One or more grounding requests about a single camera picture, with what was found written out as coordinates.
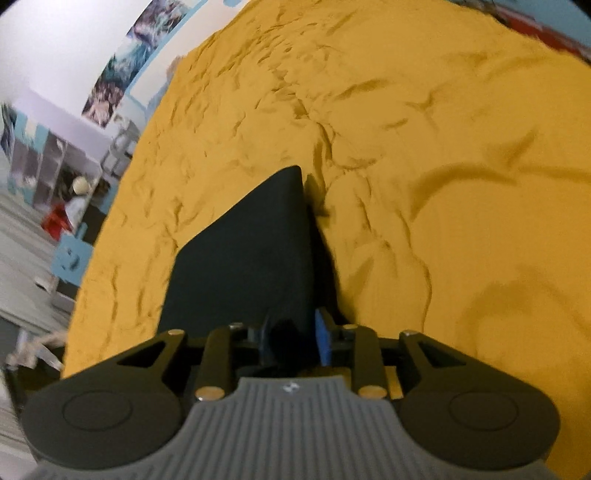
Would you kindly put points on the black pants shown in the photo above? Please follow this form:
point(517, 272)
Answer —
point(262, 261)

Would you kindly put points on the yellow bedspread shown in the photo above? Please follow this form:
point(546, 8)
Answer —
point(448, 161)

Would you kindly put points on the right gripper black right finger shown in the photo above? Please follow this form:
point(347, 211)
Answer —
point(377, 363)

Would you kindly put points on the red bag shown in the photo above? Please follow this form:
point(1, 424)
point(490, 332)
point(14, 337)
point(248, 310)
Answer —
point(56, 222)

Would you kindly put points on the grey metal chair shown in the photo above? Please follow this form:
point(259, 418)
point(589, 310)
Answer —
point(118, 156)

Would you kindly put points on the white and blue bookshelf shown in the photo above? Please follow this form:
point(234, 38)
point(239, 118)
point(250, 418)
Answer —
point(41, 165)

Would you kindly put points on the blue smiley chair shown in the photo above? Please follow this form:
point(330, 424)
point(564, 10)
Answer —
point(72, 256)

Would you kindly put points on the white blue headboard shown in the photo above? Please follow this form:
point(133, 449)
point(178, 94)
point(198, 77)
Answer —
point(203, 19)

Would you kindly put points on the long wall poster strip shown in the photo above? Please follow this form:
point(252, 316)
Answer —
point(147, 33)

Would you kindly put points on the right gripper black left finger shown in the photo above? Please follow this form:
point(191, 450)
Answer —
point(180, 366)

